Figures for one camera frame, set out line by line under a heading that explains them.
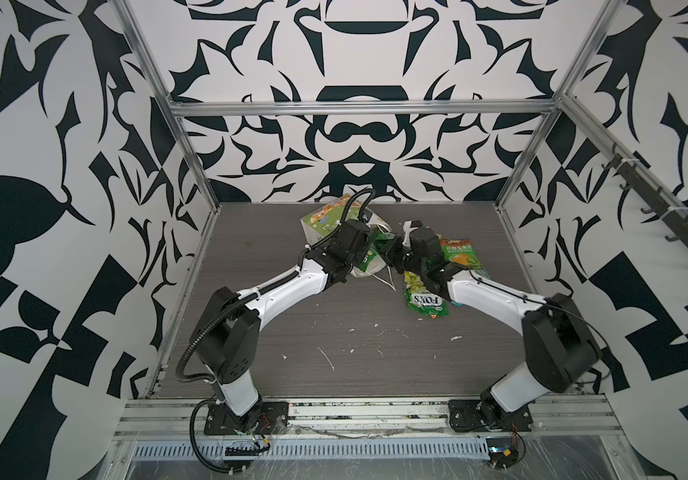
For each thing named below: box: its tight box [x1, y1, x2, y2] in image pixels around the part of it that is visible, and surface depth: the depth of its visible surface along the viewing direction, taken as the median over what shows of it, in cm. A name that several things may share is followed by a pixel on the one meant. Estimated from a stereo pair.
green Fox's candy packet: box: [403, 271, 449, 319], surface depth 93 cm
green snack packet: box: [436, 234, 490, 278], surface depth 104 cm
